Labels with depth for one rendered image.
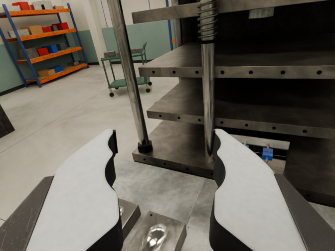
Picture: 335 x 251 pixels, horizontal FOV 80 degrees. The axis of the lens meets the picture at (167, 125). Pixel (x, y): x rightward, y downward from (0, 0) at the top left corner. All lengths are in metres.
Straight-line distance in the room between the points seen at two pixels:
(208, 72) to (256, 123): 0.32
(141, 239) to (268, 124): 0.70
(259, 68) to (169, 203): 0.67
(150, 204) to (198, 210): 0.21
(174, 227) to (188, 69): 0.66
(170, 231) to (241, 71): 0.68
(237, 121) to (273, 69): 0.27
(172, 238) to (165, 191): 0.28
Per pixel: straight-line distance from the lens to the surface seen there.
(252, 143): 1.05
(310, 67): 0.92
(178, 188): 0.99
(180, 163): 1.14
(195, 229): 0.86
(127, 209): 0.88
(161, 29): 7.41
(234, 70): 0.92
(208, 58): 0.88
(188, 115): 1.07
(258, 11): 1.14
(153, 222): 0.81
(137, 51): 4.64
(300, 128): 1.02
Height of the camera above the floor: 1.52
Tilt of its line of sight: 29 degrees down
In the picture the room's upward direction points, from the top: 8 degrees counter-clockwise
